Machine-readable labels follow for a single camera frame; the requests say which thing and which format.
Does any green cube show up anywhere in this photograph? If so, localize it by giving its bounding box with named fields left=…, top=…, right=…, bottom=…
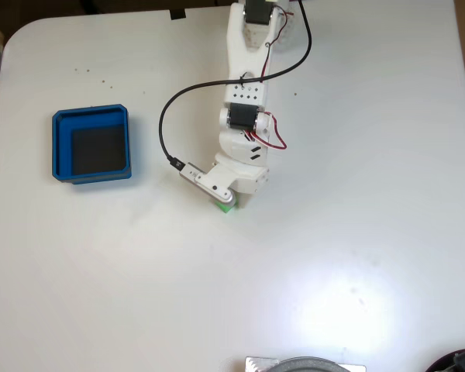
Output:
left=215, top=195, right=239, bottom=215

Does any blue box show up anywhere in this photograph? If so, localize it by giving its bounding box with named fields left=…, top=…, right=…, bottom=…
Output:
left=51, top=103, right=133, bottom=186

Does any grey round disc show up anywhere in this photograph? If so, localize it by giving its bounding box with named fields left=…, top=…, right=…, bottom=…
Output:
left=273, top=356, right=352, bottom=372

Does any black object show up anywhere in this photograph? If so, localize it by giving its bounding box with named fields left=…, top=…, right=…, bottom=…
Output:
left=425, top=343, right=465, bottom=372

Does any silver camera box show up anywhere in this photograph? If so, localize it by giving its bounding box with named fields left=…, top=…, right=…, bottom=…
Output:
left=179, top=160, right=236, bottom=205

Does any red white wrist wire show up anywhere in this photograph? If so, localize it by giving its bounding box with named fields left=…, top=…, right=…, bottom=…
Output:
left=243, top=111, right=288, bottom=154

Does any silver metal bracket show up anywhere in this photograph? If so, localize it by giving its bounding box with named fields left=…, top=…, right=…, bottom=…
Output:
left=244, top=355, right=367, bottom=372

